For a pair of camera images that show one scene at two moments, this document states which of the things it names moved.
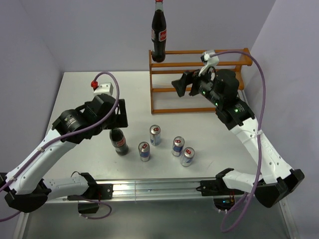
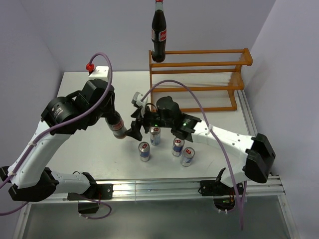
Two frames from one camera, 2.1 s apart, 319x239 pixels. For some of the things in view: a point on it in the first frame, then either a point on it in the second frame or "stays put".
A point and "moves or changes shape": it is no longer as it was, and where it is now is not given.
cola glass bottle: x=158 y=33 stays put
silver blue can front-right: x=187 y=158 stays put
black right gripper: x=189 y=77 to x=134 y=132
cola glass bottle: x=117 y=138 moves or changes shape
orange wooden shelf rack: x=163 y=97 stays put
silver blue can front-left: x=144 y=148 stays put
